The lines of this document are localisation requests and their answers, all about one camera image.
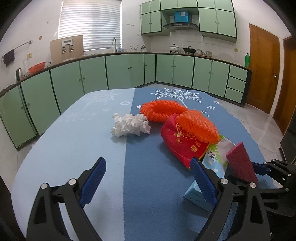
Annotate green base cabinets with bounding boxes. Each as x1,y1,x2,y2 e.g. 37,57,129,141
0,52,252,149

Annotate orange foam fruit net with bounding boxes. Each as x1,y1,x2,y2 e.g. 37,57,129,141
176,110,219,144
139,99,188,123

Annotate white window blinds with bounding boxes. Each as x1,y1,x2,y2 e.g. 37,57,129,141
58,0,122,52

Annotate wooden board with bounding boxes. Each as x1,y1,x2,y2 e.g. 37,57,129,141
50,35,84,63

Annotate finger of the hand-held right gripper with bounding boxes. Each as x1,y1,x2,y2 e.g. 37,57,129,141
251,159,296,184
258,183,292,202

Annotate black cabinet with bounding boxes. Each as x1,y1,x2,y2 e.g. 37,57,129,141
280,125,296,163

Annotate plain wooden door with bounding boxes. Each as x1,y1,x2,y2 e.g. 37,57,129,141
273,36,296,136

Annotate dark red scouring pad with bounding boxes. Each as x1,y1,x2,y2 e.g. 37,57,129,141
225,142,258,183

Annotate metal towel bar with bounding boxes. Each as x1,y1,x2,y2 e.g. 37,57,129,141
2,40,33,57

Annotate dark hanging towel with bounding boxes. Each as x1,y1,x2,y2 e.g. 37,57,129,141
3,49,15,67

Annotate red printed bag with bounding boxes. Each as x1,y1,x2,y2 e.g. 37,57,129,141
161,113,210,171

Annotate wooden door with handle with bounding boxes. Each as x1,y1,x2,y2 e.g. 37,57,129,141
245,23,287,114

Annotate red basin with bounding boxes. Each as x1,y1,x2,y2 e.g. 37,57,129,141
28,62,47,74

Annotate light blue printed pouch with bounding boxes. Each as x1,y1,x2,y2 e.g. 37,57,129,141
201,134,236,174

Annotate black range hood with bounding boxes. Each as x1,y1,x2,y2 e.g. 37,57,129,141
163,22,199,32

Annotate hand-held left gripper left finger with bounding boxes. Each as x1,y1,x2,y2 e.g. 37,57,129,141
26,157,107,241

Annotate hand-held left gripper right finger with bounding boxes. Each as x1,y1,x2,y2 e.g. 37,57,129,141
190,157,270,241

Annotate small crumpled white tissue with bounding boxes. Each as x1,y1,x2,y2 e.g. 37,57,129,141
111,113,152,138

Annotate green wall cabinets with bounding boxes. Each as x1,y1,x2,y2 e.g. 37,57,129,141
141,0,237,42

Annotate white device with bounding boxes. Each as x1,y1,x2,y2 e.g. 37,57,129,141
61,39,75,53

